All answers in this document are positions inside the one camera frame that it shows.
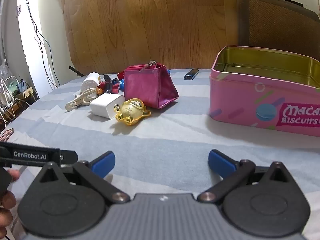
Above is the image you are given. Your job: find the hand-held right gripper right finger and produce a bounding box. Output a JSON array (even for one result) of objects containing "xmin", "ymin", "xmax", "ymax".
[{"xmin": 197, "ymin": 149, "xmax": 304, "ymax": 204}]

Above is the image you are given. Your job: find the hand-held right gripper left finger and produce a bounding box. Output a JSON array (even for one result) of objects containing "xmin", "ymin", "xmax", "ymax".
[{"xmin": 30, "ymin": 151, "xmax": 131, "ymax": 204}]

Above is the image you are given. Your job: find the white charger adapter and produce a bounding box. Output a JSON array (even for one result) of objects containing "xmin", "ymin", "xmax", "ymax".
[{"xmin": 89, "ymin": 94, "xmax": 125, "ymax": 119}]

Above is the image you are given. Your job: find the pink biscuit tin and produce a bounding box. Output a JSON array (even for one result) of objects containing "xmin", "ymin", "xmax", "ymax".
[{"xmin": 209, "ymin": 46, "xmax": 320, "ymax": 137}]

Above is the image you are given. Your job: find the beige plastic clip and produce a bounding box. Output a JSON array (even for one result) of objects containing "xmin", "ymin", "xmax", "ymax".
[{"xmin": 65, "ymin": 87, "xmax": 98, "ymax": 111}]

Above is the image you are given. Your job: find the red figurine keychain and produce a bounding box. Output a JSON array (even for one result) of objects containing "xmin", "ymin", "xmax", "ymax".
[{"xmin": 97, "ymin": 74, "xmax": 120, "ymax": 95}]

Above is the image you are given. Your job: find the blue polka dot headband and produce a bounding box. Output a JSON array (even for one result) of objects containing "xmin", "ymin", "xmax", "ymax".
[{"xmin": 117, "ymin": 69, "xmax": 171, "ymax": 91}]

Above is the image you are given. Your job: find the magenta zip purse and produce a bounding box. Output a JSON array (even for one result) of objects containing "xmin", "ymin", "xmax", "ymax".
[{"xmin": 124, "ymin": 61, "xmax": 179, "ymax": 109}]

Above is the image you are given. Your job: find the person's left hand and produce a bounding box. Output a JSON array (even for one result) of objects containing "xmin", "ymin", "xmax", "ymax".
[{"xmin": 0, "ymin": 169, "xmax": 20, "ymax": 234}]

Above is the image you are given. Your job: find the brown patterned box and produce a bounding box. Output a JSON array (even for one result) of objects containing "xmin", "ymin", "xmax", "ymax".
[{"xmin": 0, "ymin": 128, "xmax": 15, "ymax": 142}]

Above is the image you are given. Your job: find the gold round charm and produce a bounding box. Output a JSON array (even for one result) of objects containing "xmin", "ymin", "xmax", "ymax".
[{"xmin": 114, "ymin": 98, "xmax": 152, "ymax": 126}]

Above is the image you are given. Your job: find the striped blue white cloth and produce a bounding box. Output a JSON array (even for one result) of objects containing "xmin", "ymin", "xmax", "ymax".
[{"xmin": 0, "ymin": 67, "xmax": 320, "ymax": 240}]

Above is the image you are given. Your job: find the beige power strip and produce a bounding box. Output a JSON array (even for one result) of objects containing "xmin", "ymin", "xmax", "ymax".
[{"xmin": 14, "ymin": 79, "xmax": 34, "ymax": 101}]

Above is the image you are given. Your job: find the white tape roll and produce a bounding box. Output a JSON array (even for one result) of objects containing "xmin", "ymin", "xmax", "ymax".
[{"xmin": 81, "ymin": 72, "xmax": 101, "ymax": 97}]

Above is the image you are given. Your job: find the clear plastic bag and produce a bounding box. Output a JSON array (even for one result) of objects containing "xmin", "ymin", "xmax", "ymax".
[{"xmin": 0, "ymin": 59, "xmax": 9, "ymax": 85}]

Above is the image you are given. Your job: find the black blue lighter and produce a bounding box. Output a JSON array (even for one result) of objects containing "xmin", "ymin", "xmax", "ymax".
[{"xmin": 184, "ymin": 69, "xmax": 199, "ymax": 80}]

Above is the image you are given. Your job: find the wooden laminate board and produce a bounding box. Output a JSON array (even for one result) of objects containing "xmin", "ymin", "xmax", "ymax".
[{"xmin": 60, "ymin": 0, "xmax": 249, "ymax": 77}]

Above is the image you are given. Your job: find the brown cushion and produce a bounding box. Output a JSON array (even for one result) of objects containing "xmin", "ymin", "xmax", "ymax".
[{"xmin": 237, "ymin": 0, "xmax": 320, "ymax": 62}]

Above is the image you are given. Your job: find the white cable bundle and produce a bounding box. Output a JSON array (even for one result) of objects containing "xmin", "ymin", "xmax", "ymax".
[{"xmin": 0, "ymin": 77, "xmax": 28, "ymax": 124}]

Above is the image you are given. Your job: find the black cable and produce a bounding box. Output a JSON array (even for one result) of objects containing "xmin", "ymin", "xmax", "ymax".
[{"xmin": 18, "ymin": 0, "xmax": 61, "ymax": 88}]

